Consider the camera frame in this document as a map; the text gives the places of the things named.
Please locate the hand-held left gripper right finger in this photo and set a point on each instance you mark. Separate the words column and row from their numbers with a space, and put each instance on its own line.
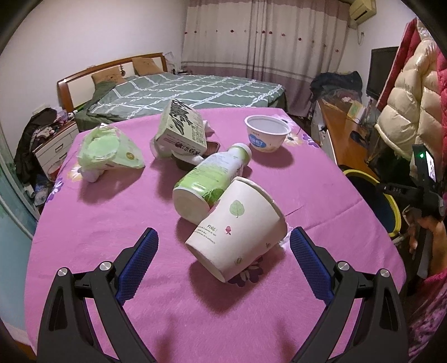
column 310, row 265

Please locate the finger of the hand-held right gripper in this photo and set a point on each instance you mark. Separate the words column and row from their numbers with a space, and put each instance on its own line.
column 398, row 189

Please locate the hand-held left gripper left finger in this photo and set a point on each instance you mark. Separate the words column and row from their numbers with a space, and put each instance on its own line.
column 139, row 265

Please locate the black yellow rimmed trash bin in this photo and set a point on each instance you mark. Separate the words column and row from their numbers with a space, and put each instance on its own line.
column 384, row 209

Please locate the white leaf print paper cup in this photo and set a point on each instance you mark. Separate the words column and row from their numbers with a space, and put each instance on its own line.
column 237, row 237

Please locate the green label plastic bottle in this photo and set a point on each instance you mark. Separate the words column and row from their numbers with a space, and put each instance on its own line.
column 209, row 174

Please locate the pale green plastic bag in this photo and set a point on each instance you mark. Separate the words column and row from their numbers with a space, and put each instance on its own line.
column 115, row 150

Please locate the white plastic bowl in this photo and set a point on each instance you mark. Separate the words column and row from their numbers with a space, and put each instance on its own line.
column 267, row 139

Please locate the brown plastic tray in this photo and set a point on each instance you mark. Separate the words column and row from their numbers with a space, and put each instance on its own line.
column 212, row 146

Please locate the green and white carton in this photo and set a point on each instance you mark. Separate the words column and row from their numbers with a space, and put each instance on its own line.
column 178, row 125

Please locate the person's right forearm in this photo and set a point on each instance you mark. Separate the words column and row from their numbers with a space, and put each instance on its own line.
column 433, row 300

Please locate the person's right hand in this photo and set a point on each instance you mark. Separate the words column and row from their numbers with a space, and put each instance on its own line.
column 427, row 223

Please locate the pink floral tablecloth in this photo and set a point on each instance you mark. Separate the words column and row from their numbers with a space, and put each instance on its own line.
column 104, row 216

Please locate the cream puffer jacket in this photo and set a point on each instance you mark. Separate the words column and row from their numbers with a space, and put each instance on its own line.
column 408, row 101

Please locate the wooden desk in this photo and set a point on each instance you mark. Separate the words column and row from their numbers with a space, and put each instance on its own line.
column 338, row 129

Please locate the green card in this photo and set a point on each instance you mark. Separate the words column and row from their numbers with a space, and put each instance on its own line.
column 355, row 110

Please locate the black television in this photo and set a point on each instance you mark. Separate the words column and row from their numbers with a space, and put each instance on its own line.
column 380, row 73

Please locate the pile of clothes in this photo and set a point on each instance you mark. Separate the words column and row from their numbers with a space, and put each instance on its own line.
column 335, row 82

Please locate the red jacket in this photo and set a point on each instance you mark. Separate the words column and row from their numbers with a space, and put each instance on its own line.
column 410, row 38

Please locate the sliding wardrobe door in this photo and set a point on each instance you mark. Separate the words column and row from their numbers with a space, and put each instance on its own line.
column 14, row 216

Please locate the white nightstand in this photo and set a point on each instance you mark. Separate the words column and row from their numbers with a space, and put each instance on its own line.
column 52, row 146

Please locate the air conditioner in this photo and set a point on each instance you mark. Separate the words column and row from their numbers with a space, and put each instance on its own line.
column 363, row 8

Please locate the dark clothes heap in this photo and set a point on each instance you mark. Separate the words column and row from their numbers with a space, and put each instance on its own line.
column 38, row 122

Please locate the brown pillow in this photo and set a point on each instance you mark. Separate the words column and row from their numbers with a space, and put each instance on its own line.
column 146, row 65
column 108, row 76

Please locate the bed with green checked quilt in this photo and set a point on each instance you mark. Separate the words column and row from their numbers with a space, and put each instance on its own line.
column 209, row 87

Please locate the wooden headboard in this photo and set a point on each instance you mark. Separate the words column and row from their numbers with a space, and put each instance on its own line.
column 80, row 75

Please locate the striped curtain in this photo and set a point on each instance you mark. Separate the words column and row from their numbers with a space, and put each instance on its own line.
column 262, row 42

